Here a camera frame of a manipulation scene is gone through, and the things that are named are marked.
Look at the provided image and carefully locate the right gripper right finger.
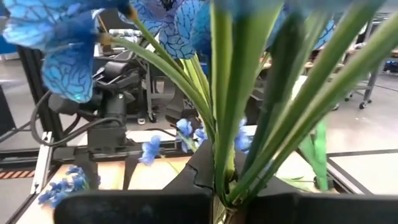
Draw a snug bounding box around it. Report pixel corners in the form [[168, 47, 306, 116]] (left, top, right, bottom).
[[245, 177, 398, 224]]

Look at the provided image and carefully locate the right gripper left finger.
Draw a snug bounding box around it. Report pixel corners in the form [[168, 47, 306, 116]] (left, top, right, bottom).
[[54, 139, 215, 224]]

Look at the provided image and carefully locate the black hazard-striped mat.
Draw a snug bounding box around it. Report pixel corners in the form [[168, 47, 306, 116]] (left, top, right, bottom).
[[0, 169, 35, 180]]

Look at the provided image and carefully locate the silver metal bracket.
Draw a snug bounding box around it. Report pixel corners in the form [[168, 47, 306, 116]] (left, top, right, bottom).
[[30, 131, 54, 194]]

